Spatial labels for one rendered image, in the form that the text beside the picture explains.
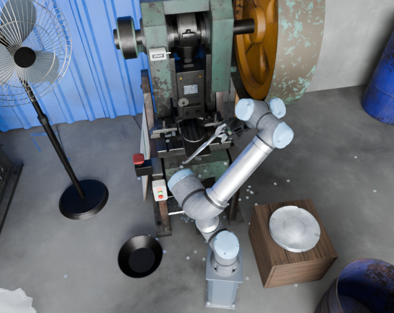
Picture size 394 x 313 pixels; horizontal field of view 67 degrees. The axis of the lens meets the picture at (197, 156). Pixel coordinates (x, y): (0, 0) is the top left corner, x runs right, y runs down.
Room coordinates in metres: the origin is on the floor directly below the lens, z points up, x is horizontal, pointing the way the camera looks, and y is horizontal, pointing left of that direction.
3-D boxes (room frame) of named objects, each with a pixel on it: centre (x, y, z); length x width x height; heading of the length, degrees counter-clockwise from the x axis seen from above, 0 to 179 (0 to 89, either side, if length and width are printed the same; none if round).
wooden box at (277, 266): (0.89, -0.56, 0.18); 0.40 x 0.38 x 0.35; 7
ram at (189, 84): (1.37, 0.03, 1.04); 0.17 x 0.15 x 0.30; 9
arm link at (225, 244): (0.66, -0.12, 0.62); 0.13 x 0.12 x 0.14; 29
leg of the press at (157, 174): (1.50, 0.32, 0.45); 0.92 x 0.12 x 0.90; 9
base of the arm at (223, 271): (0.65, -0.13, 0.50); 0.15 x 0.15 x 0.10
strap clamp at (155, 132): (1.38, 0.20, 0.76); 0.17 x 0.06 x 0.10; 99
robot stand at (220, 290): (0.65, -0.13, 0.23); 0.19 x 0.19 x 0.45; 83
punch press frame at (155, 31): (1.55, 0.06, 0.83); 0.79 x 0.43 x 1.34; 9
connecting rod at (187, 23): (1.41, 0.04, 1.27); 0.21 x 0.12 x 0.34; 9
